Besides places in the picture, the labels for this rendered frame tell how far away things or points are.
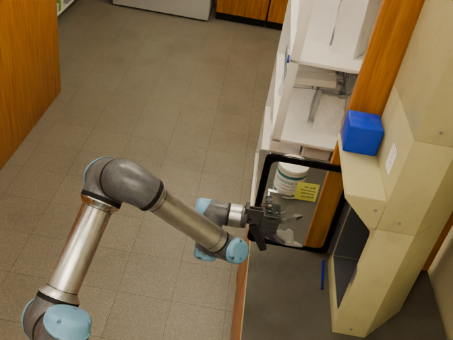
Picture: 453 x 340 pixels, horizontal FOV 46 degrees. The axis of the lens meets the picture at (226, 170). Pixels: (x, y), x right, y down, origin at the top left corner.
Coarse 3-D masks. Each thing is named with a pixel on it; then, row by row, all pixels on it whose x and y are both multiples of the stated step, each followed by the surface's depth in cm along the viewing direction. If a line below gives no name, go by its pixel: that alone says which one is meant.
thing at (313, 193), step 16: (304, 160) 174; (272, 176) 179; (288, 176) 179; (304, 176) 178; (320, 176) 177; (336, 176) 176; (272, 192) 183; (288, 192) 183; (304, 192) 182; (320, 192) 181; (336, 192) 180; (304, 208) 186; (320, 208) 185; (288, 224) 191; (304, 224) 190; (320, 224) 189; (304, 240) 195; (320, 240) 194
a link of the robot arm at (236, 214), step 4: (232, 204) 169; (236, 204) 169; (240, 204) 170; (232, 208) 167; (236, 208) 168; (240, 208) 168; (244, 208) 169; (232, 212) 167; (236, 212) 167; (240, 212) 167; (232, 216) 167; (236, 216) 167; (240, 216) 167; (232, 220) 167; (236, 220) 167; (240, 220) 167; (228, 224) 168; (232, 224) 168; (236, 224) 168; (240, 224) 168
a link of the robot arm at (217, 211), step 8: (200, 200) 168; (208, 200) 169; (216, 200) 170; (200, 208) 167; (208, 208) 167; (216, 208) 167; (224, 208) 167; (208, 216) 167; (216, 216) 167; (224, 216) 167; (216, 224) 167; (224, 224) 168
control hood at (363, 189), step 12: (348, 156) 158; (360, 156) 158; (372, 156) 159; (348, 168) 152; (360, 168) 153; (372, 168) 154; (348, 180) 148; (360, 180) 148; (372, 180) 149; (348, 192) 143; (360, 192) 144; (372, 192) 145; (384, 192) 146; (360, 204) 144; (372, 204) 143; (384, 204) 143; (360, 216) 146; (372, 216) 145
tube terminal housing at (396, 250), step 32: (384, 128) 157; (384, 160) 152; (416, 160) 133; (448, 160) 132; (416, 192) 139; (448, 192) 146; (384, 224) 147; (416, 224) 146; (384, 256) 154; (416, 256) 161; (352, 288) 163; (384, 288) 161; (352, 320) 172; (384, 320) 181
